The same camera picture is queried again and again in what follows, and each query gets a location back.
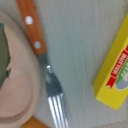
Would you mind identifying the fork with orange handle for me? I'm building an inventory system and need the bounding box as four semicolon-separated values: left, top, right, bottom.
16;0;69;128

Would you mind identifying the yellow butter box toy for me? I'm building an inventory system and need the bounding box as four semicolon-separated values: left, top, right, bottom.
93;13;128;109

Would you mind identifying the round beige plate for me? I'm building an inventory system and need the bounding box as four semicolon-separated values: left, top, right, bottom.
0;9;42;119

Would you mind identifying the knife with orange handle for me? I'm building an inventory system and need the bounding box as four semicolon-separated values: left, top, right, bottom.
21;117;49;128

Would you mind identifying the grey green-padded gripper finger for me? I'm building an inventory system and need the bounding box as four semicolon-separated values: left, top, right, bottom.
0;23;11;88

